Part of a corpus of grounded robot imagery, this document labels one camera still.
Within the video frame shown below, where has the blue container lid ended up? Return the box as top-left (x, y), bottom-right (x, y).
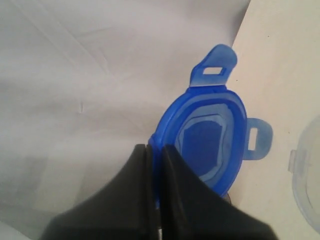
top-left (148, 44), bottom-right (273, 197)

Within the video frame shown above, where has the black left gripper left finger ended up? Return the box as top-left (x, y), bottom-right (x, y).
top-left (43, 144), bottom-right (159, 240)

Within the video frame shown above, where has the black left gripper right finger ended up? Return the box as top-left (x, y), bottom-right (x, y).
top-left (159, 145), bottom-right (278, 240)

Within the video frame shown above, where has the clear tall plastic container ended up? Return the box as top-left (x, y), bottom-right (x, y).
top-left (288, 116), bottom-right (320, 233)

